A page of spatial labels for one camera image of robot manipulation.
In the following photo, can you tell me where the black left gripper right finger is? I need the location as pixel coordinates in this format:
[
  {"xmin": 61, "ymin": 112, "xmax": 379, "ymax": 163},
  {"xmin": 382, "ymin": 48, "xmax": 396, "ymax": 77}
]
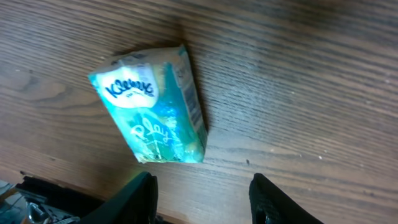
[{"xmin": 249, "ymin": 173, "xmax": 323, "ymax": 224}]

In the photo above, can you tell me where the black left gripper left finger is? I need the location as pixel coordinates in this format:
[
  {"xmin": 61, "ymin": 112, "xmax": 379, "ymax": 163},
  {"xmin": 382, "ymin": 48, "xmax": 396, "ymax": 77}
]
[{"xmin": 80, "ymin": 172, "xmax": 158, "ymax": 224}]

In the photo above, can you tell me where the teal tissue pack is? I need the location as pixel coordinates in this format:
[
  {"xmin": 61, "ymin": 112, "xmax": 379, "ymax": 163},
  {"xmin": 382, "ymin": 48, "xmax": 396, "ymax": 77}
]
[{"xmin": 88, "ymin": 45, "xmax": 207, "ymax": 163}]

